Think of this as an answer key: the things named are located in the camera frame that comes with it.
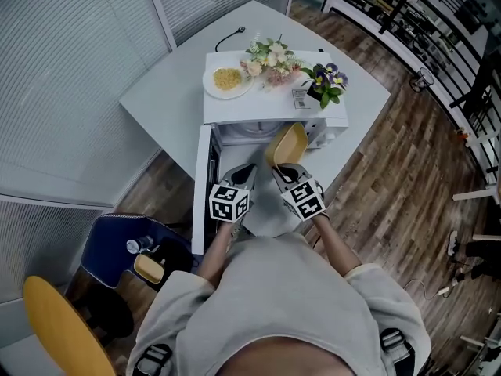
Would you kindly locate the white microwave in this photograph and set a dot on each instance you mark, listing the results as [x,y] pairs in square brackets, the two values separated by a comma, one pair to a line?
[254,108]

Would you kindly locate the pastel flower bouquet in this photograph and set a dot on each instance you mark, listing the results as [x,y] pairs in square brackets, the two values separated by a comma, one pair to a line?
[270,63]

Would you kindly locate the black bag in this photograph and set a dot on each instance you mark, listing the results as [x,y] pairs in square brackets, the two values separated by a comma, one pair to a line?
[178,257]

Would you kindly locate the light grey sweatshirt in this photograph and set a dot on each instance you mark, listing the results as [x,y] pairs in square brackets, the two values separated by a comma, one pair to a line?
[274,296]

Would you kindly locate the white table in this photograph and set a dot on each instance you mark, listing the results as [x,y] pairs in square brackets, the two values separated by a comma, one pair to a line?
[164,108]

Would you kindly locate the small black floor fan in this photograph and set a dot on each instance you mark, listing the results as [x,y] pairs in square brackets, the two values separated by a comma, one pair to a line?
[422,80]

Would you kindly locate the person's left forearm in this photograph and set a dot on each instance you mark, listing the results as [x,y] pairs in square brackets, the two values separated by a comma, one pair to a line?
[219,253]

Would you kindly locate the white-legged wooden table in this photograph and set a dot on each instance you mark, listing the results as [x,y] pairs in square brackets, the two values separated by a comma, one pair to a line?
[473,195]

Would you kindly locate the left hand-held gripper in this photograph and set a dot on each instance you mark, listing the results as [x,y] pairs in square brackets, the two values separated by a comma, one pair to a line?
[229,204]

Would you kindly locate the yellow round table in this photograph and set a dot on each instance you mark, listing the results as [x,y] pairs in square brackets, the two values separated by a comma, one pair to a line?
[58,327]

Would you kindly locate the small orange object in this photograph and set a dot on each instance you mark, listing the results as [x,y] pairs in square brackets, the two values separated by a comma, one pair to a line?
[462,134]

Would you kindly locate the blue chair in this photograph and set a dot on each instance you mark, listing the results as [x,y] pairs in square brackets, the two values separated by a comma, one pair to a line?
[105,249]

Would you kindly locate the clear water bottle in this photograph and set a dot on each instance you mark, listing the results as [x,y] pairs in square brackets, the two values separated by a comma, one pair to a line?
[139,244]

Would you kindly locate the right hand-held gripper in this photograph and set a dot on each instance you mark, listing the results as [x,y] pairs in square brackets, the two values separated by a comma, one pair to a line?
[305,200]

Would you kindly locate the black chair base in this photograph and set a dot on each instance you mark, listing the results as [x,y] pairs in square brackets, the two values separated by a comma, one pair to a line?
[105,315]

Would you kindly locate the yellow noodles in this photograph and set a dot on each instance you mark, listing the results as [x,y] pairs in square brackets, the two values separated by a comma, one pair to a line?
[227,78]

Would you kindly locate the person's right forearm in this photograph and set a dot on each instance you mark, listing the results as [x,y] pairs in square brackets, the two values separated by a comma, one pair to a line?
[336,245]

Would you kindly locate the potted purple flower plant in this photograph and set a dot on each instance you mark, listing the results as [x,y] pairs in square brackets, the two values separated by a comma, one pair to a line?
[326,82]

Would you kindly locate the white plate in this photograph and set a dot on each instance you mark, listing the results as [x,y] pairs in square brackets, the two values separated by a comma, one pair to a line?
[209,86]

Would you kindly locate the black metal railing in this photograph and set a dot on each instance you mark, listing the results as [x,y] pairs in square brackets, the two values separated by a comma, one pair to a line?
[395,10]

